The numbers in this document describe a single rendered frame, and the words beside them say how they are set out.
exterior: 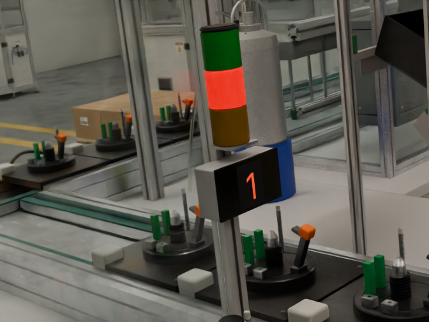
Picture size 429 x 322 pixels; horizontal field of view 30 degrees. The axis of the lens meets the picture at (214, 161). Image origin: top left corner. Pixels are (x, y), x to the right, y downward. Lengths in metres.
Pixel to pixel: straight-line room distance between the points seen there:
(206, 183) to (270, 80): 1.04
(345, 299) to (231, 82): 0.42
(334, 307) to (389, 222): 0.69
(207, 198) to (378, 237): 0.83
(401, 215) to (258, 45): 0.55
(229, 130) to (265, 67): 1.01
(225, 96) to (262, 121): 1.03
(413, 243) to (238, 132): 0.81
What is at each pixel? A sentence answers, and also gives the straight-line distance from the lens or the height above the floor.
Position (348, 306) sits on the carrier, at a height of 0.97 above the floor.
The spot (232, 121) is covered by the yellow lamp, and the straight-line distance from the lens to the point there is 1.04.
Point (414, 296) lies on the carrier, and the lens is 1.22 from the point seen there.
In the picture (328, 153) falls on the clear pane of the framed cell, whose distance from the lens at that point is 2.36.
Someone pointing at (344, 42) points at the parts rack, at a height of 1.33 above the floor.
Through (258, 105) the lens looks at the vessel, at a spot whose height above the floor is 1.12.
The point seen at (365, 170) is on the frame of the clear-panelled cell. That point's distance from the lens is 2.28.
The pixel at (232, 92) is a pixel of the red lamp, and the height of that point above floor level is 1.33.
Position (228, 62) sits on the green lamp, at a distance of 1.03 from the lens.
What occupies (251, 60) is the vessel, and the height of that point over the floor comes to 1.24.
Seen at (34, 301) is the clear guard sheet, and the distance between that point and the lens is 0.95.
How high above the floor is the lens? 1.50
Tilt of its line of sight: 14 degrees down
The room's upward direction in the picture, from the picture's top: 7 degrees counter-clockwise
